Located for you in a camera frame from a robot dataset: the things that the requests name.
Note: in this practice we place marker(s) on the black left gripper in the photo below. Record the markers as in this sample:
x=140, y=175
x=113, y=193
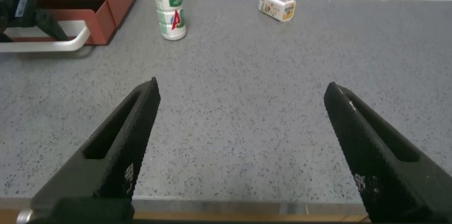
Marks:
x=21, y=12

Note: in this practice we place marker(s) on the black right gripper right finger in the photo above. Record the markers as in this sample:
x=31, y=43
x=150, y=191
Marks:
x=378, y=160

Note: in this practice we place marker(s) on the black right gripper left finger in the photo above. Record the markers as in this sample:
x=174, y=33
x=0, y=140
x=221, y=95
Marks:
x=116, y=157

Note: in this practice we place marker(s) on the white green drink bottle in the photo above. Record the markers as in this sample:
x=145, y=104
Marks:
x=170, y=8

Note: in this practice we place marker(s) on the small white drink carton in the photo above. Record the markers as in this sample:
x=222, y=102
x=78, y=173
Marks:
x=277, y=6

